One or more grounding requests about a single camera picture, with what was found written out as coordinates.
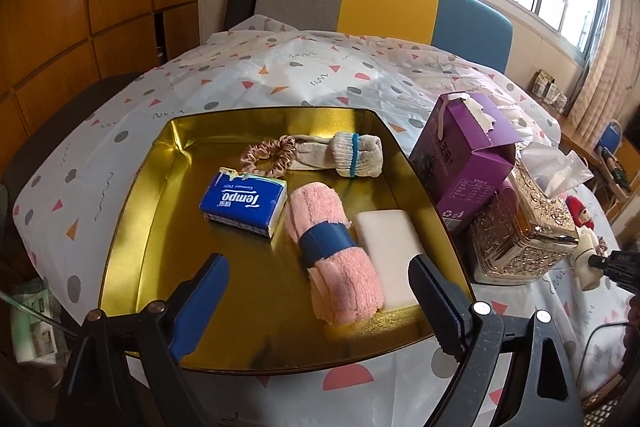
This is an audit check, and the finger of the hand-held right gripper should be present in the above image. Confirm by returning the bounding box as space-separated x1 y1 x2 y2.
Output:
589 251 640 293

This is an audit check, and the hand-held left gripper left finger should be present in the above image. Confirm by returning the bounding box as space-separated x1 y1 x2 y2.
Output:
60 253 231 427

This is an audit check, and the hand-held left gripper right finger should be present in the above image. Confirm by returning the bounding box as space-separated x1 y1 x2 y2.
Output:
407 254 583 427

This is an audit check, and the white ribbed sock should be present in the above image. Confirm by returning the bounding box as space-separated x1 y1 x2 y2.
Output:
575 229 608 293

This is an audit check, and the gold metal tin tray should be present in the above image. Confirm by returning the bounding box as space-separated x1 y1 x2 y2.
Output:
97 106 476 370

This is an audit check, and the red fluffy face sock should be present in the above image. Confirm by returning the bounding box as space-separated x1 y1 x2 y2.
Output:
565 195 597 230

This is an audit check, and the white rectangular block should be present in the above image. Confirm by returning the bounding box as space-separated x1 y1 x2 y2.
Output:
354 208 426 313

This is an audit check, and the pink fluffy towel roll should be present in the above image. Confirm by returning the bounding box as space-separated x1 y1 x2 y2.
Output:
285 184 386 325

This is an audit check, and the blue tissue pack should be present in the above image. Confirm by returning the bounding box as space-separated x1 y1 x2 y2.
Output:
199 167 289 239

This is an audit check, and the brown satin scrunchie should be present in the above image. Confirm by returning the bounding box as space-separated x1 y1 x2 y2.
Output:
240 135 297 178

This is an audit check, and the white blue knit sock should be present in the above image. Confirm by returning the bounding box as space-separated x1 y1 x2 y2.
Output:
331 132 383 180

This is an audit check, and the black green tool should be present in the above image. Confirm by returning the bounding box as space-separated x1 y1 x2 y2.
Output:
600 147 632 194

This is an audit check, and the gold ornate tissue box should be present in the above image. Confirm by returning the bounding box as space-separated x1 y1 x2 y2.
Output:
467 157 583 285

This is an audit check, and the white tissue sheet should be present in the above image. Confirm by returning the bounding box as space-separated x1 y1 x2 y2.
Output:
520 142 596 198

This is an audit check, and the purple carton box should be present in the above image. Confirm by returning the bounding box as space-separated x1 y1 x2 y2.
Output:
409 92 523 235

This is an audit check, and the blue chair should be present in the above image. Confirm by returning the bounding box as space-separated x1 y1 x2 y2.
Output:
597 119 625 152

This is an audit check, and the wooden desk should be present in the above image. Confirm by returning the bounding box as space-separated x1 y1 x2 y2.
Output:
552 109 640 228

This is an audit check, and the green white packet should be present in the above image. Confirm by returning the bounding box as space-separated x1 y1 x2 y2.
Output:
10 279 66 365

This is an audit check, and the pale print curtain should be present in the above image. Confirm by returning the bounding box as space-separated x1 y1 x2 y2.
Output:
567 0 640 142

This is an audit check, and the grey yellow blue headboard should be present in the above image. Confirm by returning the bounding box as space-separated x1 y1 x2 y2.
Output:
254 0 514 75

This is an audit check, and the wooden wardrobe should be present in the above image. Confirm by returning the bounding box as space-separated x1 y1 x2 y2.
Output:
0 0 206 168

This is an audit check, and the black cable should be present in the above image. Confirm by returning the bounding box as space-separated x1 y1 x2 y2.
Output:
582 321 626 358

